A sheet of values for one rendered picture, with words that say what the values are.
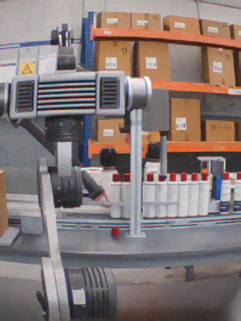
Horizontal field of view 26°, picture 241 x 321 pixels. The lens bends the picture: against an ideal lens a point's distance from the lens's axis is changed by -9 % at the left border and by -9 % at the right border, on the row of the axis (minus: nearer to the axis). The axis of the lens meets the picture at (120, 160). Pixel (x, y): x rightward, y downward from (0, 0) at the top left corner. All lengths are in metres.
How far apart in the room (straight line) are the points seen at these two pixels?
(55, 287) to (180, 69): 5.99
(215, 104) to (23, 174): 2.67
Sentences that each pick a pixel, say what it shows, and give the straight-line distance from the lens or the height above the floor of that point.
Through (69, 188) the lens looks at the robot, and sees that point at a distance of 1.87.
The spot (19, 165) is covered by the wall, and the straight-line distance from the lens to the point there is 6.96.
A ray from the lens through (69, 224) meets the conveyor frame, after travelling 2.60.
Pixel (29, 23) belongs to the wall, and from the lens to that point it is 6.99.
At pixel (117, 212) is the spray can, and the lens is 2.61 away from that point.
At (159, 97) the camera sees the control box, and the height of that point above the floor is 1.43.
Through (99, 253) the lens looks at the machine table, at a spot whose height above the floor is 0.83.
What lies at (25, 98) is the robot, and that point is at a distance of 1.84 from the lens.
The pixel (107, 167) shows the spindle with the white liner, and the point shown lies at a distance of 2.85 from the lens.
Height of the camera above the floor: 1.44
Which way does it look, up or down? 7 degrees down
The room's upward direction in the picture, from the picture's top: straight up
